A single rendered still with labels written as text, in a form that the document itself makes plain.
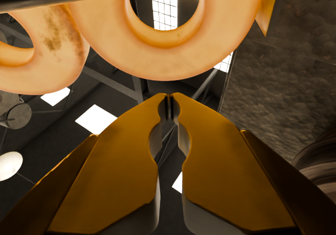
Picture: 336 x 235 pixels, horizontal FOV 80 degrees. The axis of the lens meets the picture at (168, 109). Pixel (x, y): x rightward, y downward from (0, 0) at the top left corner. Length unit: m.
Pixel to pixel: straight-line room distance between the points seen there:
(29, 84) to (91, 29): 0.11
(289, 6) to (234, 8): 0.25
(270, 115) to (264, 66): 0.17
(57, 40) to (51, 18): 0.02
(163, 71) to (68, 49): 0.09
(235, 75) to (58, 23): 0.49
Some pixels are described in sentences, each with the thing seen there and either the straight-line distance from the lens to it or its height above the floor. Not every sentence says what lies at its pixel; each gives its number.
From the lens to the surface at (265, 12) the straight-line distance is 0.19.
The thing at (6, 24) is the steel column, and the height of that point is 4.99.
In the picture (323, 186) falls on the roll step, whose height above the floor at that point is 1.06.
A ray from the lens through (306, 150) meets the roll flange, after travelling 0.60.
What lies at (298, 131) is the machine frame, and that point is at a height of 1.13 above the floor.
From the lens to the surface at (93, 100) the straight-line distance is 10.07.
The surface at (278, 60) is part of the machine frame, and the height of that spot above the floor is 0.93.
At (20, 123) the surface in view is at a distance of 3.09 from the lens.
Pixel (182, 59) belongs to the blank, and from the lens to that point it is 0.21.
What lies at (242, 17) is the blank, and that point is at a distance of 0.20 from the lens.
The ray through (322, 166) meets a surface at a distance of 0.53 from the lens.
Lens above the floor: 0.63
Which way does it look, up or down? 51 degrees up
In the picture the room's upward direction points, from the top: 177 degrees clockwise
